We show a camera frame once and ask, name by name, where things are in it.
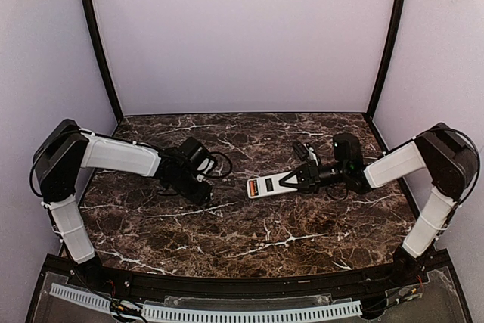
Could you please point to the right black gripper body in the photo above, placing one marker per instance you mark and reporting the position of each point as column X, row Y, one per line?
column 308, row 178

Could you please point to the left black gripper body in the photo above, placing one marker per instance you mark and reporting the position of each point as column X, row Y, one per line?
column 200, row 192

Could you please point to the white red remote control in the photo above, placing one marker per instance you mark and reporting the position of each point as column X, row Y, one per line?
column 269, row 185

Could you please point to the orange battery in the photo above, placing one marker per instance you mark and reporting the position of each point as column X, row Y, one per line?
column 252, row 189

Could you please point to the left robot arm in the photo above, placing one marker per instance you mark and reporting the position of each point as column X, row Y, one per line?
column 69, row 148

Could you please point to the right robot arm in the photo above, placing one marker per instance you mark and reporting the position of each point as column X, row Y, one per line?
column 449, row 156

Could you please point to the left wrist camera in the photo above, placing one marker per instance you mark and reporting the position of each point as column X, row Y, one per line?
column 207, row 166

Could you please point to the black front rail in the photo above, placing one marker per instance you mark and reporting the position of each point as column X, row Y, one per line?
column 357, row 283

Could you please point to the centre white cable duct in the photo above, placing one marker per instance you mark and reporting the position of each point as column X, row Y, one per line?
column 333, row 312

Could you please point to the white cable duct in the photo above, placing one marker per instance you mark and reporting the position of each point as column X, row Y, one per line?
column 80, row 298
column 333, row 312

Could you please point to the left white cable duct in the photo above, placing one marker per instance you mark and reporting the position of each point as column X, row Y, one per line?
column 80, row 298

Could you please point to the right black frame post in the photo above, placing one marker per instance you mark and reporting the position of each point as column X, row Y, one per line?
column 394, row 21

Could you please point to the black frame post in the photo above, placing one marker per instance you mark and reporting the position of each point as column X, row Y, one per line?
column 100, row 56
column 394, row 21

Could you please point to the left black frame post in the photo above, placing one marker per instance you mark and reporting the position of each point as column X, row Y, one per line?
column 100, row 56

